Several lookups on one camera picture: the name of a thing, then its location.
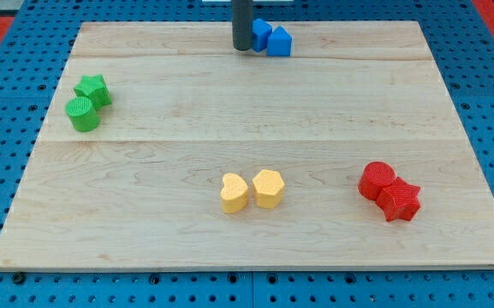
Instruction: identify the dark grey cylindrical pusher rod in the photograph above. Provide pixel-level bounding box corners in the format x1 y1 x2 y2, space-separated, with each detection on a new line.
231 0 253 50

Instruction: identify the blue cube block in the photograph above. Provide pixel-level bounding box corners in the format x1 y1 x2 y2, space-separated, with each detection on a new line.
252 19 273 52

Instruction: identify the blue triangular block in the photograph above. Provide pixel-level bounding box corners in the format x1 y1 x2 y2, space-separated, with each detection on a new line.
266 26 293 56

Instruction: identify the green star block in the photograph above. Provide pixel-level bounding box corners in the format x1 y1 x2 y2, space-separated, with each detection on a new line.
74 74 112 110

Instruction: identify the yellow hexagon block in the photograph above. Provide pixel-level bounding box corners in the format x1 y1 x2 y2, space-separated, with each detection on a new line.
252 169 285 210

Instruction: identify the yellow heart block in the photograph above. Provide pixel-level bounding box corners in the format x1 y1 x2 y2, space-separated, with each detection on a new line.
220 173 249 214

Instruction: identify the green cylinder block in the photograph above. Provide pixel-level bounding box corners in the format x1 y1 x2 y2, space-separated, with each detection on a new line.
65 97 100 133

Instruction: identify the light wooden board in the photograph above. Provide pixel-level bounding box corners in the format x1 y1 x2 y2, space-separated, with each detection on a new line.
0 21 494 273

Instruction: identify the red cylinder block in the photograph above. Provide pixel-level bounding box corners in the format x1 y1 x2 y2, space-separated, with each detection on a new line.
357 161 396 201

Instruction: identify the red star block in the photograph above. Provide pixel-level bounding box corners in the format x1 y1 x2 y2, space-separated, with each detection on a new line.
376 177 421 222

